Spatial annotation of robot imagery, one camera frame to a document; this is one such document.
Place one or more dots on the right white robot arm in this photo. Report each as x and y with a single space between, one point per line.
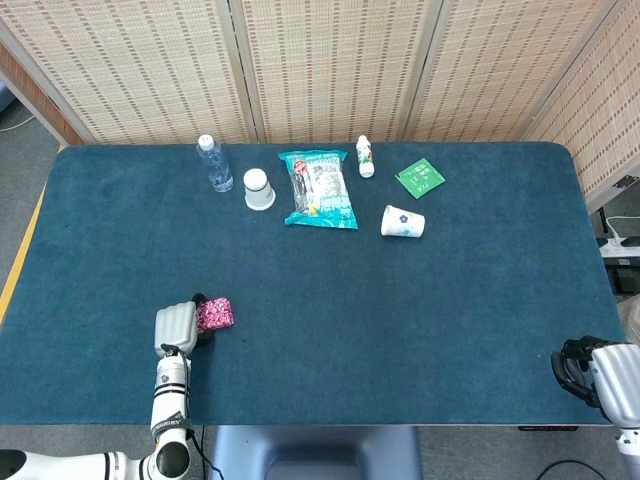
631 450

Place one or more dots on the white cup with blue band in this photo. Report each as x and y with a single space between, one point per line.
258 192

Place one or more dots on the white power strip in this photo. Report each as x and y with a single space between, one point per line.
622 246

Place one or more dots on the bamboo folding screen panel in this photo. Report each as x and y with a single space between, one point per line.
500 65
330 65
605 110
130 70

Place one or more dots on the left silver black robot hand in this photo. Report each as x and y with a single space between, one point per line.
175 327

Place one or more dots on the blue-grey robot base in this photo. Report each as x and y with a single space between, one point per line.
315 455

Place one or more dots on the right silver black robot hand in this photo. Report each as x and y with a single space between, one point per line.
617 375

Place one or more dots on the paper cup with flower print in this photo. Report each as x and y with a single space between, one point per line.
402 221

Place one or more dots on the small white bottle green label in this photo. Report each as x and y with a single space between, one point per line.
365 156

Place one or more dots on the teal snack bag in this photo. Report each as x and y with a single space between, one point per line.
325 195

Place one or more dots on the green sachet packet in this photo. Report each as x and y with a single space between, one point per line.
420 177

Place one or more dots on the blue-green felt table mat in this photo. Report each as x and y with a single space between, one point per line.
350 310

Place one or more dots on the clear plastic water bottle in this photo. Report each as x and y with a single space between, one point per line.
217 167

